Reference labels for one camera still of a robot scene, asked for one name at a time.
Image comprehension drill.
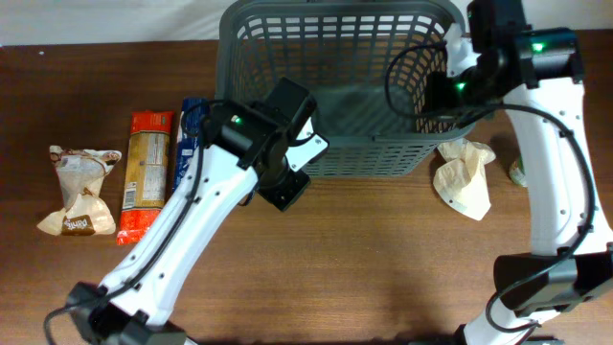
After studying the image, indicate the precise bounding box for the grey plastic basket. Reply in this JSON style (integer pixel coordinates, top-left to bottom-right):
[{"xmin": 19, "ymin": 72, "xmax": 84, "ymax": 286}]
[{"xmin": 216, "ymin": 0, "xmax": 465, "ymax": 177}]

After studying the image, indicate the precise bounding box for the blue carton box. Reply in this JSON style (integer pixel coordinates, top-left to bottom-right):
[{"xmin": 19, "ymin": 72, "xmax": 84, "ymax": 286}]
[{"xmin": 172, "ymin": 98, "xmax": 210, "ymax": 191}]

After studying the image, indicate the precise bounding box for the orange pasta packet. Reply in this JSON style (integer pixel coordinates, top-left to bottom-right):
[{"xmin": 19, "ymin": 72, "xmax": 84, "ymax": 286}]
[{"xmin": 116, "ymin": 110, "xmax": 173, "ymax": 245}]

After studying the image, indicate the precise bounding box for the clear bread bag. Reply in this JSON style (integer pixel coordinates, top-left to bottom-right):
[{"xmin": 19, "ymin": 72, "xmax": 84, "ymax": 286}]
[{"xmin": 36, "ymin": 146, "xmax": 122, "ymax": 236}]

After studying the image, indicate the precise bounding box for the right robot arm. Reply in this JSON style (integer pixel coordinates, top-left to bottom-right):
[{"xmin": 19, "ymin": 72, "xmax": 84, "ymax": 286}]
[{"xmin": 420, "ymin": 0, "xmax": 612, "ymax": 344}]

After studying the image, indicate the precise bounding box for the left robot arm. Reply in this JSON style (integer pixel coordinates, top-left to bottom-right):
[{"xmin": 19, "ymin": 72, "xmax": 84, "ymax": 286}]
[{"xmin": 64, "ymin": 78, "xmax": 328, "ymax": 344}]

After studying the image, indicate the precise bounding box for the crumpled beige paper bag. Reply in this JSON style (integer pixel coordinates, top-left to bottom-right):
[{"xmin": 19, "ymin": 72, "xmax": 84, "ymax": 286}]
[{"xmin": 433, "ymin": 138, "xmax": 496, "ymax": 220}]

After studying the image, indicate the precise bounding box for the green lid jar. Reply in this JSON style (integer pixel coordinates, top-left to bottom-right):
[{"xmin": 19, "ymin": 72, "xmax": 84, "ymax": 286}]
[{"xmin": 509, "ymin": 156, "xmax": 527, "ymax": 187}]

